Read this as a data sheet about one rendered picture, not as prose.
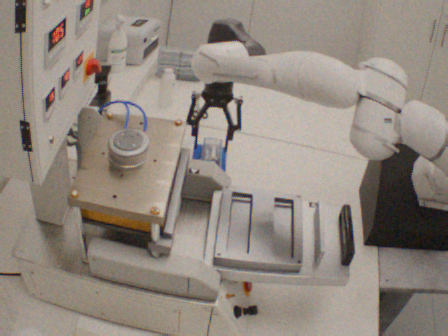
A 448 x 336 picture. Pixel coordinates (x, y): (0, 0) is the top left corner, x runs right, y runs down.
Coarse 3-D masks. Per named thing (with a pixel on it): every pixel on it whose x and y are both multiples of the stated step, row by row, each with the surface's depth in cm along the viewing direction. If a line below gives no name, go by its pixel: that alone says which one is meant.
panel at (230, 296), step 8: (224, 280) 92; (224, 288) 91; (232, 288) 96; (240, 288) 102; (224, 296) 90; (232, 296) 90; (240, 296) 100; (248, 296) 106; (224, 304) 88; (232, 304) 93; (240, 304) 99; (248, 304) 105; (232, 312) 92; (232, 320) 91; (240, 320) 96; (240, 328) 95
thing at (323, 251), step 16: (304, 208) 102; (320, 208) 97; (336, 208) 103; (304, 224) 98; (320, 224) 93; (336, 224) 99; (208, 240) 92; (304, 240) 95; (320, 240) 90; (336, 240) 95; (208, 256) 89; (304, 256) 91; (320, 256) 88; (336, 256) 92; (224, 272) 87; (240, 272) 87; (256, 272) 87; (272, 272) 87; (288, 272) 88; (304, 272) 88; (320, 272) 88; (336, 272) 88
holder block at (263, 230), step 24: (240, 192) 100; (264, 192) 101; (240, 216) 97; (264, 216) 96; (288, 216) 98; (216, 240) 90; (240, 240) 92; (264, 240) 90; (288, 240) 93; (216, 264) 87; (240, 264) 87; (264, 264) 86; (288, 264) 86
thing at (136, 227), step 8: (176, 168) 96; (168, 208) 88; (88, 216) 83; (96, 216) 82; (104, 216) 82; (112, 216) 82; (96, 224) 84; (104, 224) 83; (112, 224) 83; (120, 224) 83; (128, 224) 83; (136, 224) 82; (144, 224) 82; (128, 232) 84; (136, 232) 84; (144, 232) 84; (160, 232) 83
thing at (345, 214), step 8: (344, 208) 98; (344, 216) 96; (344, 224) 95; (352, 224) 94; (344, 232) 93; (352, 232) 92; (344, 240) 92; (352, 240) 90; (344, 248) 90; (352, 248) 88; (344, 256) 89; (352, 256) 88; (344, 264) 89
